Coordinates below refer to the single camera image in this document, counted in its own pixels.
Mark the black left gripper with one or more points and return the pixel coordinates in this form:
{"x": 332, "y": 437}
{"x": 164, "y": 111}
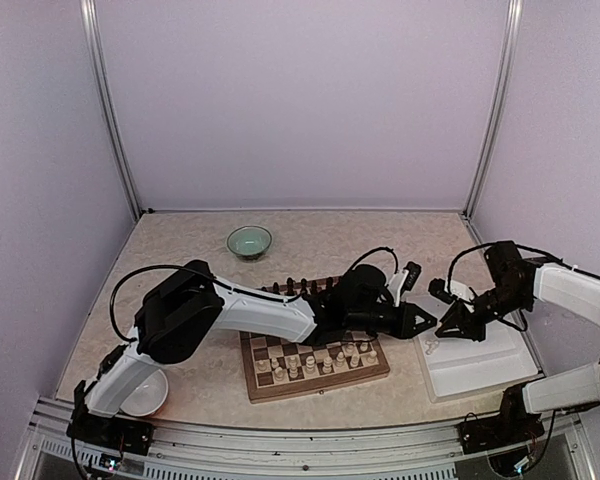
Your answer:
{"x": 406, "y": 328}

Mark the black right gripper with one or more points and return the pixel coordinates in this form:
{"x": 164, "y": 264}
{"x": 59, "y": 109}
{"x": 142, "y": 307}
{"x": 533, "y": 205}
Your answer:
{"x": 454, "y": 320}

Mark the white chess rook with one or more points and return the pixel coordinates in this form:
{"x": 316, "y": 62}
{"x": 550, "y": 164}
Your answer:
{"x": 371, "y": 358}
{"x": 292, "y": 367}

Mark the white chess bishop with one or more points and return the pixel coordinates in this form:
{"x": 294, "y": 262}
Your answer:
{"x": 340, "y": 360}

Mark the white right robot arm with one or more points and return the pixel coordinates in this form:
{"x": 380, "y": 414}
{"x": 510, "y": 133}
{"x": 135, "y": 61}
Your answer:
{"x": 572, "y": 291}

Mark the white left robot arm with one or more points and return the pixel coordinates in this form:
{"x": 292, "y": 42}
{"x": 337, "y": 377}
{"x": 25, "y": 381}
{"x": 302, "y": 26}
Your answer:
{"x": 177, "y": 314}

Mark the white pieces in tray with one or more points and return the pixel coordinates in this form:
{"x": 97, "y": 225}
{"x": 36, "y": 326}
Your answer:
{"x": 431, "y": 345}

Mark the black chess pieces group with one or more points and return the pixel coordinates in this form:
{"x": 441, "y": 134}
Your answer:
{"x": 311, "y": 287}

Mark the wooden chess board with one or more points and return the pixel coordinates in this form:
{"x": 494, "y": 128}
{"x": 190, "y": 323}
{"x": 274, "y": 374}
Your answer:
{"x": 262, "y": 387}

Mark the white plastic tray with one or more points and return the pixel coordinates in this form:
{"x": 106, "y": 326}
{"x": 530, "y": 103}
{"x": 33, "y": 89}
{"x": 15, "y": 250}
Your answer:
{"x": 459, "y": 368}

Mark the green glass bowl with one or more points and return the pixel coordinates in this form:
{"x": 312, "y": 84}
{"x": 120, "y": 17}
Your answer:
{"x": 249, "y": 243}

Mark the white bowl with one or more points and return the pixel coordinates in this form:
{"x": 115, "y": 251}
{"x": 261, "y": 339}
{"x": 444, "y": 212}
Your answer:
{"x": 148, "y": 397}

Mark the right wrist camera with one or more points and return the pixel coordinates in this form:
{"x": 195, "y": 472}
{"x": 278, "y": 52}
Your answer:
{"x": 451, "y": 291}

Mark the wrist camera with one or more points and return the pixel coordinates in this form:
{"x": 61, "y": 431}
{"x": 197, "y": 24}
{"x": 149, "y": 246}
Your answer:
{"x": 403, "y": 281}
{"x": 451, "y": 291}

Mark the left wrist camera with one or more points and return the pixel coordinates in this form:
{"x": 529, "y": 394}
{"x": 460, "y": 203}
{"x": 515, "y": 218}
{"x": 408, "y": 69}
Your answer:
{"x": 403, "y": 281}

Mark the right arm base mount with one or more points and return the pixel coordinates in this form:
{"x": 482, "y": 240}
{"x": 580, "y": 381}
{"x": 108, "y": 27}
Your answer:
{"x": 481, "y": 434}

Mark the front aluminium rail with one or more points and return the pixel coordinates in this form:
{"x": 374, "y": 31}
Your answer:
{"x": 195, "y": 451}

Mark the right aluminium frame post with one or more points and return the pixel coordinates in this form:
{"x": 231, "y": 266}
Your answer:
{"x": 497, "y": 107}

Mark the aluminium frame post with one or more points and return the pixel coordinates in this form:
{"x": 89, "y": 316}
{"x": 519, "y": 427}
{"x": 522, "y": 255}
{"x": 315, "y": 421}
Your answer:
{"x": 497, "y": 107}
{"x": 90, "y": 22}

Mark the back aluminium frame rail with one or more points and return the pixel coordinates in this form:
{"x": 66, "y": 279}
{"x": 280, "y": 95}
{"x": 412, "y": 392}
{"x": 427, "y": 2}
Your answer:
{"x": 149, "y": 211}

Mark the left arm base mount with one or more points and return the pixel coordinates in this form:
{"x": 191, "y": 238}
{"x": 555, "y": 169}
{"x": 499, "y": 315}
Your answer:
{"x": 120, "y": 434}

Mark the left aluminium frame post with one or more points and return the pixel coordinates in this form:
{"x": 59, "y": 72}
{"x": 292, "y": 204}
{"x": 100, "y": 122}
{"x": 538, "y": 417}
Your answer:
{"x": 90, "y": 22}

